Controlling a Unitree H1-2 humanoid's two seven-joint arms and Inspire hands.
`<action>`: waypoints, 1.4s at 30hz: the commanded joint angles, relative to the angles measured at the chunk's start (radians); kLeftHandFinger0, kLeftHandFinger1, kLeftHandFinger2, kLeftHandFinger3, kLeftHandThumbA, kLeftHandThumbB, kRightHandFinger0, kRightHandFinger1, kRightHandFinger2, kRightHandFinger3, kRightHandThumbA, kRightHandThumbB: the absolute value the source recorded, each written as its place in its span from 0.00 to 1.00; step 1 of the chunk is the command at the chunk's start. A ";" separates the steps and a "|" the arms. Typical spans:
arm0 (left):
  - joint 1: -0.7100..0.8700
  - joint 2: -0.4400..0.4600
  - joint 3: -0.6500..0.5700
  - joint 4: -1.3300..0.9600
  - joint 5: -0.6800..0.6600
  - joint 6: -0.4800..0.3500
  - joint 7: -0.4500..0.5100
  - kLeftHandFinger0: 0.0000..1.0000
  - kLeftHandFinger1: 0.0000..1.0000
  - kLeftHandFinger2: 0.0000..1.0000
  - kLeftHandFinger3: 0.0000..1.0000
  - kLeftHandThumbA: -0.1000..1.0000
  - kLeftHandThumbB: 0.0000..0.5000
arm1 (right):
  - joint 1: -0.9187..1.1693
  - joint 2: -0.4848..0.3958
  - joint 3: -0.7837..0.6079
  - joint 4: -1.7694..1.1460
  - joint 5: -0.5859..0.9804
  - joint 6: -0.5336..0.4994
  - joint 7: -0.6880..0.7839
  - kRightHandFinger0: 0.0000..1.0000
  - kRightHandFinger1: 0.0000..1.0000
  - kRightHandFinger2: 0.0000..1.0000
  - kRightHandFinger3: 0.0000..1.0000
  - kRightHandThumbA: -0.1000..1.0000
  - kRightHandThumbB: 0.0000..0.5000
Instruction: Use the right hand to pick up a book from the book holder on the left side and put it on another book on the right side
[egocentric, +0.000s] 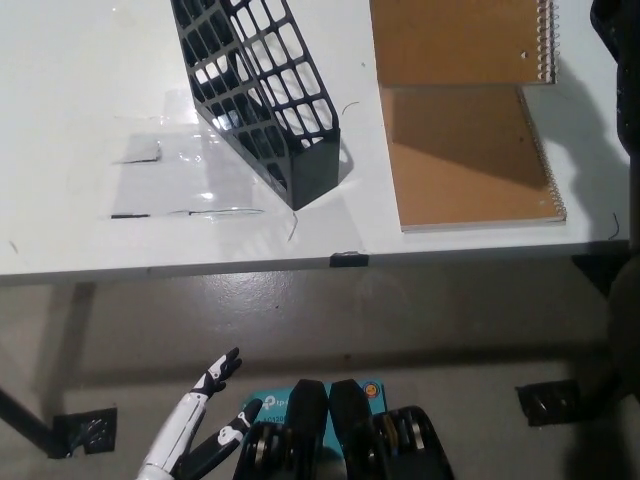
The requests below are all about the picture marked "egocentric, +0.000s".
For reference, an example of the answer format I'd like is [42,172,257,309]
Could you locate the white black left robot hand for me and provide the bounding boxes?
[134,348,264,479]

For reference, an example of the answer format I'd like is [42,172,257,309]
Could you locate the brown spiral notebook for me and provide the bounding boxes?
[369,0,560,87]
[379,84,569,234]

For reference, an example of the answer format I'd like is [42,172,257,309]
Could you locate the black lattice book holder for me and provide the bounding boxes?
[169,0,343,212]

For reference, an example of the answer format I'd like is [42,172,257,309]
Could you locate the black floor tape patch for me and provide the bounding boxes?
[47,407,119,459]
[515,379,584,426]

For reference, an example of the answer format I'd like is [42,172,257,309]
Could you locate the teal router box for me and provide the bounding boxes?
[243,379,387,451]

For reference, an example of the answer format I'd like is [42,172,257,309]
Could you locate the black robot body blocks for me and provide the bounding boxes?
[234,378,454,480]

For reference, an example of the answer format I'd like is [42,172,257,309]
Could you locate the black table leg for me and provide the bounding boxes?
[572,254,621,421]
[0,384,54,459]

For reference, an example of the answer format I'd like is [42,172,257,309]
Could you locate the black table edge clip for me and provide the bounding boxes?
[329,251,370,268]

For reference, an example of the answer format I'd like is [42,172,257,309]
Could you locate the clear plastic film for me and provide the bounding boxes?
[97,92,266,221]

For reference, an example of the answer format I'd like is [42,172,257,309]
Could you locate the grey paper patch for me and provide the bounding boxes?
[112,133,164,165]

